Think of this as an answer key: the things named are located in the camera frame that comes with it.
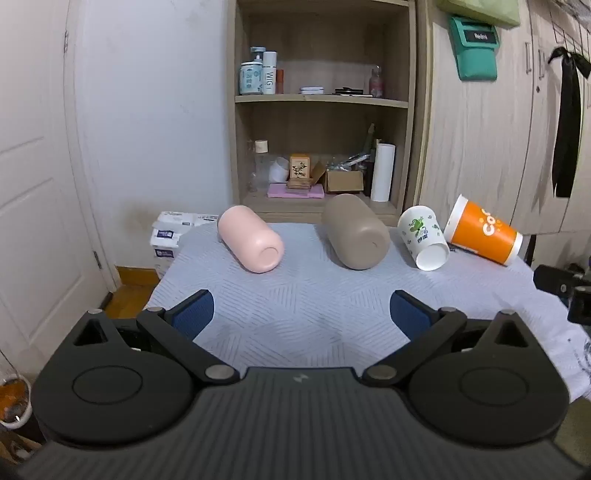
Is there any brown cardboard box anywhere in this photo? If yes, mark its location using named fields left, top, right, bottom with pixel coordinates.
left=322, top=169, right=364, bottom=194

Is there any teal label pump jar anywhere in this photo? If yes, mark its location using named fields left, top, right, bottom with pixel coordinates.
left=239, top=46, right=264, bottom=96

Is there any white tissue pack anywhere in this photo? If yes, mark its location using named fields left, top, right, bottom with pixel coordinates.
left=158, top=211, right=221, bottom=228
left=151, top=246, right=180, bottom=278
left=150, top=225, right=183, bottom=248

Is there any pink cup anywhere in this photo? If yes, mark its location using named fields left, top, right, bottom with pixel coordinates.
left=217, top=205, right=285, bottom=273

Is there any light green fabric bag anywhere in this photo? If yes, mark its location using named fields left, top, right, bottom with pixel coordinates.
left=438, top=0, right=521, bottom=27

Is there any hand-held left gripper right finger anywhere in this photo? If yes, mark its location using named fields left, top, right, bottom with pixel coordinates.
left=365, top=290, right=532, bottom=387

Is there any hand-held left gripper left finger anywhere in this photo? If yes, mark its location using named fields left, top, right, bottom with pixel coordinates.
left=69, top=290, right=239, bottom=385

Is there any orange paper cup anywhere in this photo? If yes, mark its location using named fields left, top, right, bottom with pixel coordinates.
left=444, top=194, right=524, bottom=267

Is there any wooden wardrobe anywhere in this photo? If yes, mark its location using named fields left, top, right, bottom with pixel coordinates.
left=413, top=0, right=591, bottom=273

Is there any clear bottle beige cap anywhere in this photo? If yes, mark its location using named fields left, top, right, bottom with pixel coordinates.
left=253, top=139, right=271, bottom=193

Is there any white door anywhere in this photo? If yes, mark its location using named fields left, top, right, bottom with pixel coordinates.
left=0, top=0, right=117, bottom=386

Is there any pink flat box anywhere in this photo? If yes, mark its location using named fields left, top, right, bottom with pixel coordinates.
left=267, top=183, right=325, bottom=199

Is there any taupe cup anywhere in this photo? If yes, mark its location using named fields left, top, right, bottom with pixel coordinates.
left=322, top=193, right=391, bottom=271

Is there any white paper roll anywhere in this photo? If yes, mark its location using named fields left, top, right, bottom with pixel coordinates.
left=370, top=143, right=396, bottom=203

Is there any light blue quilted cloth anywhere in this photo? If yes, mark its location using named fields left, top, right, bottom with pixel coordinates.
left=143, top=222, right=591, bottom=403

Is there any white paper cup green print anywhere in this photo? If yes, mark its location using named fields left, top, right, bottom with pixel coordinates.
left=397, top=205, right=450, bottom=271

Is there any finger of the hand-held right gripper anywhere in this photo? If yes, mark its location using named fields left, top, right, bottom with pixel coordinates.
left=567, top=285, right=591, bottom=325
left=533, top=264, right=583, bottom=297

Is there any teal wall pouch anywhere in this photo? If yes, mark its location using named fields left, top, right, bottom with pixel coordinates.
left=450, top=16, right=501, bottom=82

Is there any floral print box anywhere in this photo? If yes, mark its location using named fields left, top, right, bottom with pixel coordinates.
left=289, top=154, right=313, bottom=182

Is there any white small cup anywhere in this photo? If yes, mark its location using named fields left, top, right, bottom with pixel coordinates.
left=269, top=157, right=291, bottom=184

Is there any wooden shelf unit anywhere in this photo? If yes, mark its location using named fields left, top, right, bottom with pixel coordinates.
left=226, top=0, right=419, bottom=227

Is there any black hanging ribbon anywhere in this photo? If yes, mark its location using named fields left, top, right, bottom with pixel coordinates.
left=548, top=46, right=591, bottom=199

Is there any white tall bottle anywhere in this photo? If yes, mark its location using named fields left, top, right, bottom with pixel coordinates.
left=262, top=51, right=278, bottom=95

